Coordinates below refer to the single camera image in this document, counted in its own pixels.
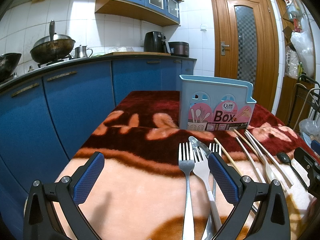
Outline steel fork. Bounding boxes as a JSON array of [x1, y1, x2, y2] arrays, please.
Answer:
[[201, 143, 221, 240], [178, 142, 195, 239]]

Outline white plastic spoon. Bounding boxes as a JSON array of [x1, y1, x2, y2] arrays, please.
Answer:
[[245, 131, 277, 183]]

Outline wooden door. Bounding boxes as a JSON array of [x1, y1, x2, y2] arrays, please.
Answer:
[[212, 0, 279, 111]]

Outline blue base cabinets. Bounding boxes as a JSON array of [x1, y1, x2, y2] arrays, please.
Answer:
[[1, 56, 196, 239]]

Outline red floral blanket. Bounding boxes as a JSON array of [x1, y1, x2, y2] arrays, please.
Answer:
[[52, 91, 319, 239]]

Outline black spoon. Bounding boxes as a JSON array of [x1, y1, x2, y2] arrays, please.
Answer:
[[277, 152, 308, 190]]

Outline white plastic bag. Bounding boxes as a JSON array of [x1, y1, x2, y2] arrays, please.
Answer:
[[290, 31, 315, 78]]

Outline black air fryer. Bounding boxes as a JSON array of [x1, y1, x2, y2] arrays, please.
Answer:
[[144, 31, 170, 53]]

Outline wok with lid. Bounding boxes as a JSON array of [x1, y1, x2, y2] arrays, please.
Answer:
[[30, 20, 75, 64]]

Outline light blue utensil box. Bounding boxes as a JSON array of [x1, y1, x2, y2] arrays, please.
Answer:
[[178, 75, 256, 131]]

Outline steel kettle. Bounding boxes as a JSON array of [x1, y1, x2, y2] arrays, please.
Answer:
[[74, 45, 93, 59]]

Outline bamboo chopstick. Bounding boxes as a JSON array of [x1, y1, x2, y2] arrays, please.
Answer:
[[233, 129, 257, 154], [214, 138, 243, 176]]

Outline dark rice cooker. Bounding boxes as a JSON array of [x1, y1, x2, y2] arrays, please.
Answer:
[[168, 42, 189, 57]]

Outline wooden shelf unit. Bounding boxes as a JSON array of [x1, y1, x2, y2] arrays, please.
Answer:
[[276, 0, 317, 130]]

